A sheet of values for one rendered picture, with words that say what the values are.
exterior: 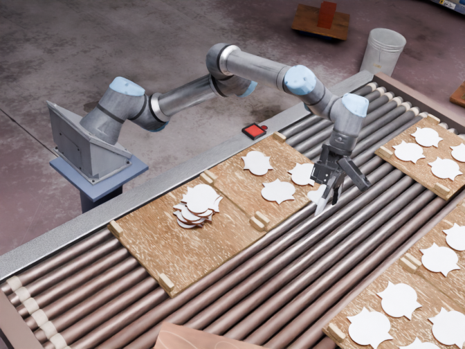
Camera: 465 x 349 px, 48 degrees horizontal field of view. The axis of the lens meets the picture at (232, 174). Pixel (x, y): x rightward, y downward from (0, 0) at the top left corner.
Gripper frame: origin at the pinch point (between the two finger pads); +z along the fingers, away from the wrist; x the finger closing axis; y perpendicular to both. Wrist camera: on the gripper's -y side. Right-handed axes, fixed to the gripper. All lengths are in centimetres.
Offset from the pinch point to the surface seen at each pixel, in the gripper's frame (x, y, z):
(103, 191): 6, 80, 25
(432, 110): -116, -2, -27
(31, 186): -56, 187, 79
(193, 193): 2.4, 45.1, 12.2
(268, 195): -22.0, 28.4, 11.0
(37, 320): 54, 55, 45
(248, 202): -16.1, 32.8, 14.4
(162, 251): 18, 42, 28
